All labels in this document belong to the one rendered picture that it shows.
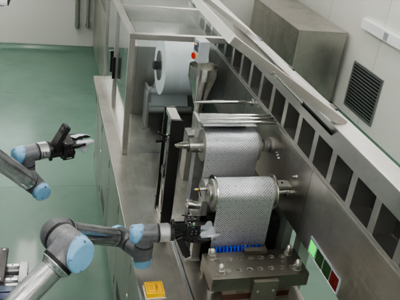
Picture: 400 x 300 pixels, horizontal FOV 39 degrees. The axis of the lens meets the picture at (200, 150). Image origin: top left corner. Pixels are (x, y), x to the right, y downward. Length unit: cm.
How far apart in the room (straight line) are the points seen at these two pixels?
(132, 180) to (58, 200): 154
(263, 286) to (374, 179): 69
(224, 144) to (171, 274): 58
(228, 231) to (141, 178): 83
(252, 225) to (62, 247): 80
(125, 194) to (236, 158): 69
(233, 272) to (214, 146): 53
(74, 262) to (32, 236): 215
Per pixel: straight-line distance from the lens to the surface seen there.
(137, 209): 273
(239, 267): 225
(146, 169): 307
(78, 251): 191
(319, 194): 212
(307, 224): 222
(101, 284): 367
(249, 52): 181
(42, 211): 431
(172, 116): 240
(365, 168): 185
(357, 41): 650
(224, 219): 226
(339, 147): 199
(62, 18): 759
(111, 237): 225
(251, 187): 224
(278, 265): 231
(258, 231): 235
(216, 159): 239
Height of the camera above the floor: 242
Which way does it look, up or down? 27 degrees down
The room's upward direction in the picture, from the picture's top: 8 degrees clockwise
